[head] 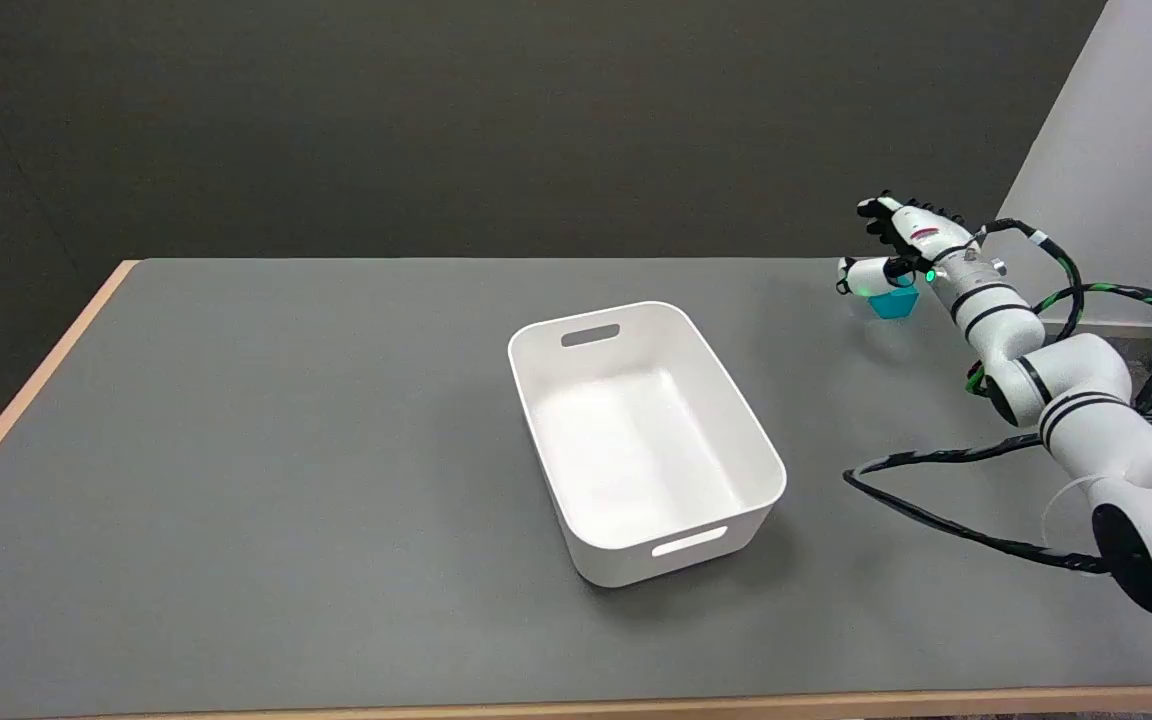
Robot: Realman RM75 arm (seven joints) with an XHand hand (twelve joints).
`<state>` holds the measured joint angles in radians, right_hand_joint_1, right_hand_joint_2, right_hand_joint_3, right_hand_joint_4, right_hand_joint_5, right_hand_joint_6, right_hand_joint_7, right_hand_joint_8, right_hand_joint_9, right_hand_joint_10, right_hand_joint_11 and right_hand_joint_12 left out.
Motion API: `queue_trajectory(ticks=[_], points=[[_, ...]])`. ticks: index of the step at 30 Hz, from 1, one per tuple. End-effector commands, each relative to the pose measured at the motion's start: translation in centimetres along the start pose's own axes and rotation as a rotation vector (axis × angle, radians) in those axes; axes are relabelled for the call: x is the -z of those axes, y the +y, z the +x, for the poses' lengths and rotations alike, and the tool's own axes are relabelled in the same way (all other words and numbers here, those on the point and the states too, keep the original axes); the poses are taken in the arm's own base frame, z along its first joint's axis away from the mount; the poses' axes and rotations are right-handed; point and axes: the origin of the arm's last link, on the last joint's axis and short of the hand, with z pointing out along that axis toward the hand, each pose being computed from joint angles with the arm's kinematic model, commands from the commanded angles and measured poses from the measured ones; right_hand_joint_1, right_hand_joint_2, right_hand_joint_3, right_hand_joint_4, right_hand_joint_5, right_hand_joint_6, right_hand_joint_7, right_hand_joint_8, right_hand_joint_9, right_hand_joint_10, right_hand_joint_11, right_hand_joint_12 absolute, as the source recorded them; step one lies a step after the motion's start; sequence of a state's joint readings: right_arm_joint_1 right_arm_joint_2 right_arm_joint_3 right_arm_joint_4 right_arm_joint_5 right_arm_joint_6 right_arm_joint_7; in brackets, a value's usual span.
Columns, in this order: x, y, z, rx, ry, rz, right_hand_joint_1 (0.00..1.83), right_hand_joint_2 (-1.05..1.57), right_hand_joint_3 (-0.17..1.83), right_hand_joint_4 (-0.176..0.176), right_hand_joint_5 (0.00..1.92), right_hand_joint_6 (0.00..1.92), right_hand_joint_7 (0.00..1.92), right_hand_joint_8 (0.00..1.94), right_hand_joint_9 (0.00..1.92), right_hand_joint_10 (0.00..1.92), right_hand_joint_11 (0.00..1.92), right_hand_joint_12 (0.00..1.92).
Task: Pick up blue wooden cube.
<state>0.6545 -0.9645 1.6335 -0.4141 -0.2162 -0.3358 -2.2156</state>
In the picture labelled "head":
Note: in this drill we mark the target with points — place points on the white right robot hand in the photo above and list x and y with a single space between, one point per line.
908 232

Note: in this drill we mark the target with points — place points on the small teal cup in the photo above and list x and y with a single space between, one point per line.
893 302

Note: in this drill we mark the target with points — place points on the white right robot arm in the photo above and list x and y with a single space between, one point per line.
1066 400

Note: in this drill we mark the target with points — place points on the white plastic storage bin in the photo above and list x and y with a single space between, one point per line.
644 440

